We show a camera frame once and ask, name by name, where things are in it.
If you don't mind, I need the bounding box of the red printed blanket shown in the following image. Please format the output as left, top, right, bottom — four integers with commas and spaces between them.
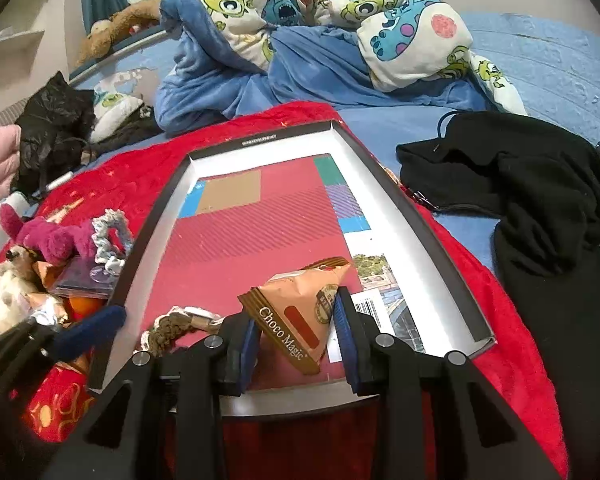
0, 101, 571, 480

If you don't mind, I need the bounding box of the blue and white scrunchie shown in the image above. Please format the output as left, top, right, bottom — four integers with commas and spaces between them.
91, 209, 135, 281

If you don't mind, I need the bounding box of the dark brown garment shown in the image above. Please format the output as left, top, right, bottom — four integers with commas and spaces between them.
95, 115, 163, 153

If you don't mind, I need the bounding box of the orange triangular snack packet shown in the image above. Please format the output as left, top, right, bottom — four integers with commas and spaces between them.
237, 257, 356, 376

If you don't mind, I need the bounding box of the red booklet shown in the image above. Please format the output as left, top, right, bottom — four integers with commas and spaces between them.
167, 155, 426, 391

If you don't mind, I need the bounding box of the clear plastic bag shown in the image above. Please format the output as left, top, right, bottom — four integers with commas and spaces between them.
47, 260, 121, 301

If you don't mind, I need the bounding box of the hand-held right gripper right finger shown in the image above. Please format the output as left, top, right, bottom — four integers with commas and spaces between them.
331, 286, 558, 480

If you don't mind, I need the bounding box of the cartoon printed pillow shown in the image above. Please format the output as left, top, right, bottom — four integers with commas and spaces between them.
87, 85, 146, 143

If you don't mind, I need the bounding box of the white plush toy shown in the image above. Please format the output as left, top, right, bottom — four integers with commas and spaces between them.
0, 247, 46, 346

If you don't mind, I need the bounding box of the black plastic bag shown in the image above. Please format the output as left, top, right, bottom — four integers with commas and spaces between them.
15, 71, 98, 196

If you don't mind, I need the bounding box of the shallow black and white box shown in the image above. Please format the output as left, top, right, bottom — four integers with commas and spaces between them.
86, 119, 497, 418

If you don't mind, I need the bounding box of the silver pen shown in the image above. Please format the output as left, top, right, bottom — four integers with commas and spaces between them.
45, 172, 76, 192

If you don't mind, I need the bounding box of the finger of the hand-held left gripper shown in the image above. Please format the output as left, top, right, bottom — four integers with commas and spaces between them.
0, 304, 127, 401

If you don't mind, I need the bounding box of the orange mandarin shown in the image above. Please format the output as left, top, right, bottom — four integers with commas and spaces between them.
62, 297, 103, 318

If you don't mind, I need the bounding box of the brown lace-trimmed scrunchie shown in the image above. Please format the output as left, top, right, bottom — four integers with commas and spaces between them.
140, 305, 223, 356

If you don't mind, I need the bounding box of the cartoon monster printed blanket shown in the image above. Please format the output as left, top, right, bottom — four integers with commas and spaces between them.
155, 0, 528, 136

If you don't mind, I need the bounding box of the brown plush toy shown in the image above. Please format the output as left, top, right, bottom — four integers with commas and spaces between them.
75, 0, 163, 66

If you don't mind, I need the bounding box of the blue bed sheet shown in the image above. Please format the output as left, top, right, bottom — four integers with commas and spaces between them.
70, 10, 600, 261

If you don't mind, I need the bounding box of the magenta plush toy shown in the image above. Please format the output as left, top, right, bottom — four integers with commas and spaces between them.
0, 204, 101, 266

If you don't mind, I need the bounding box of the black fleece jacket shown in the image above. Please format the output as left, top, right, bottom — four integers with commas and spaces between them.
396, 112, 600, 480

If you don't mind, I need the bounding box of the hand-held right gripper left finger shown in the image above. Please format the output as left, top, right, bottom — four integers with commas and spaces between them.
42, 311, 262, 480

